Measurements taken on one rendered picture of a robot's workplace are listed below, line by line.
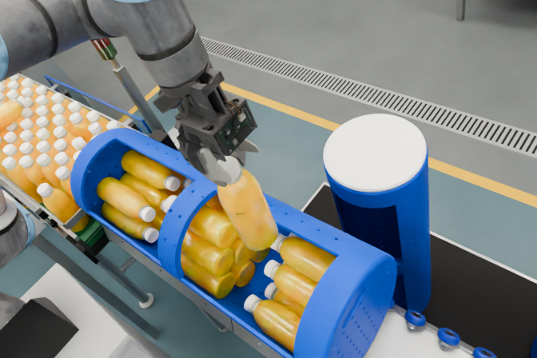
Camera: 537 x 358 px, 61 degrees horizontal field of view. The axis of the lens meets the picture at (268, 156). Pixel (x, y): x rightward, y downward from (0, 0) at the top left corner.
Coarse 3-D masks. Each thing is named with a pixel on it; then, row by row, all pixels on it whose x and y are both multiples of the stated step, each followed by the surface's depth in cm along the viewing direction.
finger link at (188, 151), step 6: (180, 138) 62; (180, 144) 63; (186, 144) 62; (192, 144) 62; (198, 144) 63; (186, 150) 62; (192, 150) 63; (198, 150) 64; (186, 156) 63; (192, 156) 63; (192, 162) 64; (198, 162) 65; (198, 168) 66
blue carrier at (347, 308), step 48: (96, 144) 127; (144, 144) 125; (96, 192) 136; (192, 192) 106; (144, 240) 131; (336, 240) 90; (192, 288) 104; (240, 288) 116; (336, 288) 81; (384, 288) 94; (336, 336) 80
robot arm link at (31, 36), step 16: (0, 0) 44; (16, 0) 44; (32, 0) 45; (0, 16) 42; (16, 16) 43; (32, 16) 45; (48, 16) 46; (0, 32) 42; (16, 32) 43; (32, 32) 45; (48, 32) 46; (0, 48) 42; (16, 48) 43; (32, 48) 45; (48, 48) 47; (0, 64) 42; (16, 64) 44; (32, 64) 47; (0, 80) 43
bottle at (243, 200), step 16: (240, 176) 71; (224, 192) 72; (240, 192) 72; (256, 192) 74; (224, 208) 75; (240, 208) 73; (256, 208) 75; (240, 224) 77; (256, 224) 77; (272, 224) 82; (256, 240) 81; (272, 240) 83
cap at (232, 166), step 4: (220, 160) 72; (228, 160) 71; (232, 160) 71; (236, 160) 71; (220, 164) 71; (224, 164) 71; (228, 164) 71; (232, 164) 71; (236, 164) 70; (224, 168) 70; (228, 168) 70; (232, 168) 70; (236, 168) 70; (240, 168) 71; (228, 172) 70; (232, 172) 70; (236, 172) 70; (240, 172) 71; (232, 176) 70; (236, 176) 71; (232, 180) 71
